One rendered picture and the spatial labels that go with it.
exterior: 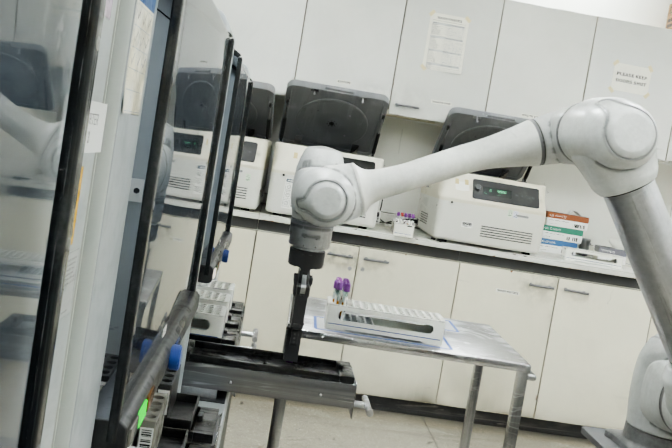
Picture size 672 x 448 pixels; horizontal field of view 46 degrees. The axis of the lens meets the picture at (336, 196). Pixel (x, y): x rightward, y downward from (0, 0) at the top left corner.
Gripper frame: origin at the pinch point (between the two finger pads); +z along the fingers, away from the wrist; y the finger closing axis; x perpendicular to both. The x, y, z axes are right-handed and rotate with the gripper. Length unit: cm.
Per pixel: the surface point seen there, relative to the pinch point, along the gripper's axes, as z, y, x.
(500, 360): 2, -22, 52
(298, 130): -48, -270, -1
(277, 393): 7.5, 11.3, -1.9
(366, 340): 2.5, -22.6, 18.7
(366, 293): 27, -224, 45
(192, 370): 5.3, 11.3, -18.9
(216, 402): 10.6, 12.2, -13.4
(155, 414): -4, 63, -19
